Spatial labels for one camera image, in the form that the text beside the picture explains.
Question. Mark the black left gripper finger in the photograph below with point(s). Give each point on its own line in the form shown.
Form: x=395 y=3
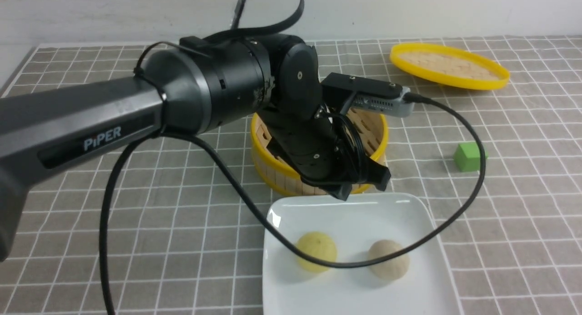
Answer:
x=341 y=190
x=375 y=174

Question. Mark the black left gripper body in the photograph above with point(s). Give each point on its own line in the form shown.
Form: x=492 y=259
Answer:
x=327 y=152

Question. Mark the yellow steamed bun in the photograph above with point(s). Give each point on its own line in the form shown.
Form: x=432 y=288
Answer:
x=319 y=245

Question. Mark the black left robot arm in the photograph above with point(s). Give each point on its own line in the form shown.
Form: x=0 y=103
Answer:
x=182 y=92

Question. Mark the white square plate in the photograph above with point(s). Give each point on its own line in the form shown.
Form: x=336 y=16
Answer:
x=354 y=225

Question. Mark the yellow rimmed bamboo steamer basket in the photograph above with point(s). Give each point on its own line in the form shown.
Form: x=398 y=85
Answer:
x=280 y=177

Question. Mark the green cube block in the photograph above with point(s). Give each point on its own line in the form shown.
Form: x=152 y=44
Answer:
x=467 y=157

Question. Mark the yellow bamboo steamer lid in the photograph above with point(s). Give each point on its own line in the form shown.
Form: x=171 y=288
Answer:
x=449 y=66

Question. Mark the grey checkered tablecloth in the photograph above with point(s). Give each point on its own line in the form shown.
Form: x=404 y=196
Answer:
x=181 y=241

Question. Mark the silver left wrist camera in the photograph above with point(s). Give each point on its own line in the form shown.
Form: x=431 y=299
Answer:
x=344 y=92

